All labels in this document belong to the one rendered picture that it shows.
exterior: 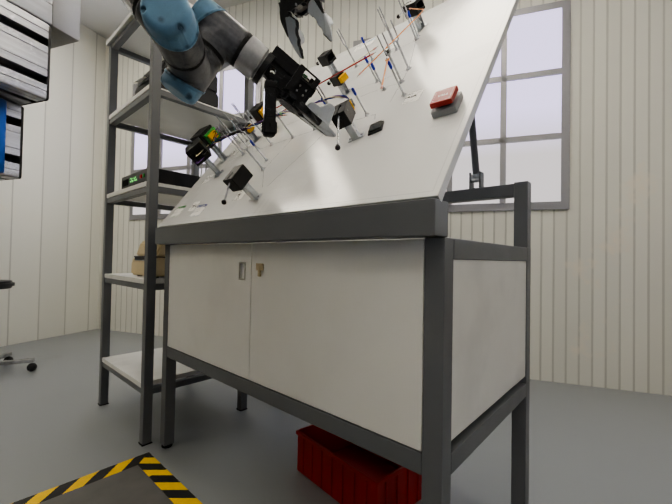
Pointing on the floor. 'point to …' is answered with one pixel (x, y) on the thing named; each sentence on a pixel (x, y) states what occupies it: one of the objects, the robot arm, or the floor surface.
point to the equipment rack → (149, 113)
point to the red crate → (354, 471)
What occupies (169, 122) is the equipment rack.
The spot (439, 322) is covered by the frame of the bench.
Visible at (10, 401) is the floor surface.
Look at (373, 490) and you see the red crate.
